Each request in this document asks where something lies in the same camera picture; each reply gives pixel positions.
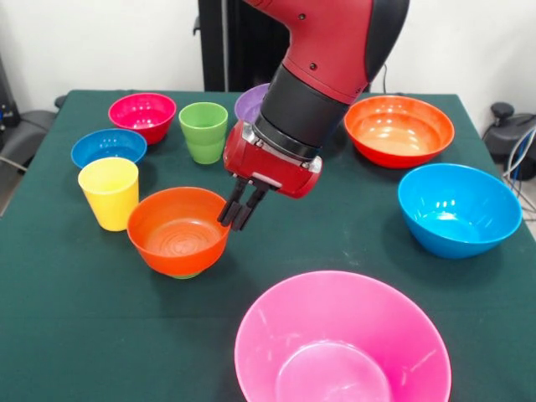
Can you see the large orange bowl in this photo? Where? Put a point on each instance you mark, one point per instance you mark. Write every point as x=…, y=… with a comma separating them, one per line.
x=400, y=134

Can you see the light blue bowl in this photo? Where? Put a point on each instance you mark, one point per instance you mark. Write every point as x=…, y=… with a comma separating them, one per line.
x=458, y=213

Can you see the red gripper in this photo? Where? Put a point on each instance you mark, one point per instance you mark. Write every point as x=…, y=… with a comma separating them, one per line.
x=268, y=171

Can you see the green cup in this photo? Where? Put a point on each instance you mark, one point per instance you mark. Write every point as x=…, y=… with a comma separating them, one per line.
x=203, y=134

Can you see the small dark blue bowl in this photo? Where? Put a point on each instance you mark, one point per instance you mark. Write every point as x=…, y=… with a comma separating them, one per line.
x=100, y=144

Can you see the dark green tablecloth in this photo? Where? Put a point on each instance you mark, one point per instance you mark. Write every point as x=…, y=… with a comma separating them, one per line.
x=84, y=314

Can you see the purple bowl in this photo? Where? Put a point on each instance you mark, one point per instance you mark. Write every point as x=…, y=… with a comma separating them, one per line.
x=249, y=104

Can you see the large pink bowl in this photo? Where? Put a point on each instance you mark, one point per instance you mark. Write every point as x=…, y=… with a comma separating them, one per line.
x=335, y=326

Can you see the small crimson bowl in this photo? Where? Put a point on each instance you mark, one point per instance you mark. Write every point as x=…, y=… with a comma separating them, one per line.
x=142, y=113

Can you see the small orange bowl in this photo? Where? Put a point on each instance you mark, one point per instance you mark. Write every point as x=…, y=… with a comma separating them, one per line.
x=167, y=234

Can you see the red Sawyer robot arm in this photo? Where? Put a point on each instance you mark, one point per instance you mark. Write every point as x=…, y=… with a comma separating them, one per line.
x=326, y=50

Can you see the yellow cup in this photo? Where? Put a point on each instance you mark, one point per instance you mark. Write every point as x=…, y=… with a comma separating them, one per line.
x=109, y=197

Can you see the small green bowl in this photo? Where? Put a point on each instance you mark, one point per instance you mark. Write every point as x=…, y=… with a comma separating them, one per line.
x=186, y=276

